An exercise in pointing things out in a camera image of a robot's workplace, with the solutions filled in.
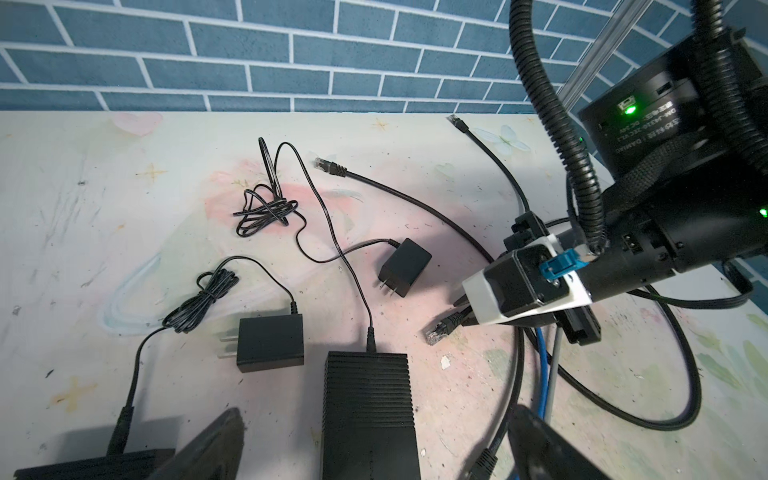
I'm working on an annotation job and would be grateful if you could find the grey ethernet cable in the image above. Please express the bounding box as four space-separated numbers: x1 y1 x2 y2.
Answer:
542 326 565 424

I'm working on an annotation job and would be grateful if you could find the thick black looped cable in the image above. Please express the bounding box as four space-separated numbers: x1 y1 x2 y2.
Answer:
524 281 703 432

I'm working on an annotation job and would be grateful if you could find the black power adapter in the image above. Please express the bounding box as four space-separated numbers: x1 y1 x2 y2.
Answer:
378 238 432 298
219 313 305 373

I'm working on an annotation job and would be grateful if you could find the black cable with teal plug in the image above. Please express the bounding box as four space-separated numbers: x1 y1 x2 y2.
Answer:
424 302 528 480

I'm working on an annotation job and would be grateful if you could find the black power adapter right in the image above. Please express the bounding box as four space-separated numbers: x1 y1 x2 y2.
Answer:
378 238 432 298

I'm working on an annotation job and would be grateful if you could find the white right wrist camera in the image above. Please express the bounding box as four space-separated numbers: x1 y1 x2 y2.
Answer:
462 234 592 326

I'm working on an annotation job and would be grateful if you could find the black power adapter left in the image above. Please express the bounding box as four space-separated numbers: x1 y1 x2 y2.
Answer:
219 313 305 373

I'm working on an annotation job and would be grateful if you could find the black network switch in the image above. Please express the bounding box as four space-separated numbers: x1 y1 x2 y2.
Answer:
321 351 421 480
14 449 175 480

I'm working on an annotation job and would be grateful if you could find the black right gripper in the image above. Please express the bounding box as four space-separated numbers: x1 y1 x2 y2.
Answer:
503 29 768 346

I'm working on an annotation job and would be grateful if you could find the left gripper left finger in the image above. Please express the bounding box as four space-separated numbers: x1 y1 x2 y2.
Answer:
149 407 245 480

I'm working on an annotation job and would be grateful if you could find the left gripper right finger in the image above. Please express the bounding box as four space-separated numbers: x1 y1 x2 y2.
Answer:
508 405 608 480

